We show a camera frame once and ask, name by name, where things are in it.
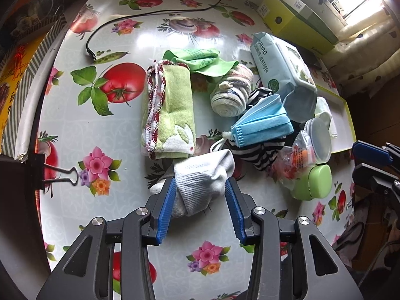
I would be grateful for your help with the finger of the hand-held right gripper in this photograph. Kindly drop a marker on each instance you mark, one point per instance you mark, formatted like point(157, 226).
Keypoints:
point(375, 178)
point(372, 153)

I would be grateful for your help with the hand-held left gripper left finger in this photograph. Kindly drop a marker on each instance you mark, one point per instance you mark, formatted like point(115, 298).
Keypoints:
point(164, 212)

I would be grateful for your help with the black white striped cloth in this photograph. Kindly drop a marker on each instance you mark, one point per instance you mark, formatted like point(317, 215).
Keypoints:
point(256, 157)

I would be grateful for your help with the cream dotted curtain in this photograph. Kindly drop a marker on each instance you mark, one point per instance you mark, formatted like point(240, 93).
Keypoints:
point(368, 56)

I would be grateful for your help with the green round container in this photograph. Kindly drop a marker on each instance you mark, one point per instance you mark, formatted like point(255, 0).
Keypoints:
point(312, 182)

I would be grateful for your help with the green towel with red trim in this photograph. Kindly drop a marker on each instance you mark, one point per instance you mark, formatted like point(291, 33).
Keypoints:
point(175, 106)

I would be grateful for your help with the pale blue wet wipes pack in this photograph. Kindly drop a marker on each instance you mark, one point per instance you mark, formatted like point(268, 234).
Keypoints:
point(275, 65)

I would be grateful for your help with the fruit and flower printed tablecloth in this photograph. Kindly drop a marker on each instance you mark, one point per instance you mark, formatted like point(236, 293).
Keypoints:
point(109, 150)

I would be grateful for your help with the clear plastic lidded container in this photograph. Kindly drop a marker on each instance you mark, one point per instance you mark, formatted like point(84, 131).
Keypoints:
point(320, 140)

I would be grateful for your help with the yellow red wall poster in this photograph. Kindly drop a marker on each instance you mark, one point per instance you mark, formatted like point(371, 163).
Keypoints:
point(15, 78)

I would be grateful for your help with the green microfiber cloth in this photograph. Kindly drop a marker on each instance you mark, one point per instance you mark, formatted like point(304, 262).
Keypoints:
point(203, 59)

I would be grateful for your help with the clear plastic bag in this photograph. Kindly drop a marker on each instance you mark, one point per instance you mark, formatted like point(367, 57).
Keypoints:
point(292, 159)

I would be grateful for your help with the flat black box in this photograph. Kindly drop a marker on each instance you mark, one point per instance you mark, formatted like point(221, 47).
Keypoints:
point(312, 59)

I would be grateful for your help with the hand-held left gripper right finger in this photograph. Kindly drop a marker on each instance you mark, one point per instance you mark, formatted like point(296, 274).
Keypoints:
point(234, 212)

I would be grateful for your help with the black binder clip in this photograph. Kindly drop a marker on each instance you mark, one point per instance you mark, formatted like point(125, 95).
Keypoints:
point(37, 170)

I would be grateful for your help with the green yellow cardboard box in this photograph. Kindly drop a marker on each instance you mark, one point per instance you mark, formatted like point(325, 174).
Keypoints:
point(300, 22)

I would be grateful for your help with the yellow green tray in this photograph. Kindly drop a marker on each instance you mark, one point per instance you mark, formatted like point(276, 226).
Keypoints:
point(342, 125)

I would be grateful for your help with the rolled beige striped sock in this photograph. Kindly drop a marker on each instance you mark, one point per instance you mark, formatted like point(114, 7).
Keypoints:
point(231, 93)

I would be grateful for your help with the white grey sock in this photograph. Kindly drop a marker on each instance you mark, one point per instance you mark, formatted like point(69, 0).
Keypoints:
point(200, 178)

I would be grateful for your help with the blue face mask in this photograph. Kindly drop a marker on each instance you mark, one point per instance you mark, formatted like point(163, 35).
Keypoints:
point(262, 122)

